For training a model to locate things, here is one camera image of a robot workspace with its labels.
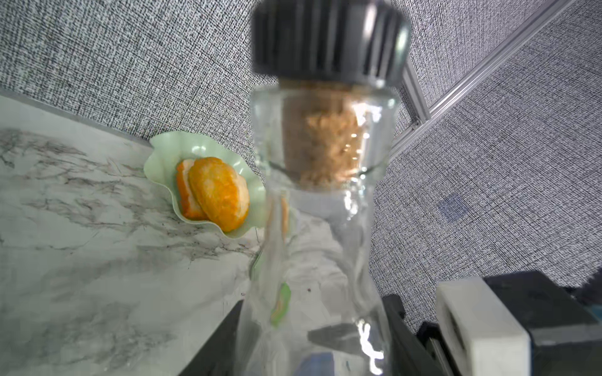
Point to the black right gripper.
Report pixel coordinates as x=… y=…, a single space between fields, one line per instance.
x=564 y=324

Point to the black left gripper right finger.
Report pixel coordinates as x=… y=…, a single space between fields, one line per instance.
x=409 y=356

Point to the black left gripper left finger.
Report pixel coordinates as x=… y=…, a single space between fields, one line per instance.
x=216 y=356

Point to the green snack packet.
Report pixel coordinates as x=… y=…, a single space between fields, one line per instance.
x=281 y=306

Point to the blue tape dispenser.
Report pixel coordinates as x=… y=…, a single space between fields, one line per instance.
x=317 y=364

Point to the orange bread roll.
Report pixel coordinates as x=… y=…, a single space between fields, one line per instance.
x=211 y=190

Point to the green scalloped plate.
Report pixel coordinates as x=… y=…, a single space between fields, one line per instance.
x=170 y=148

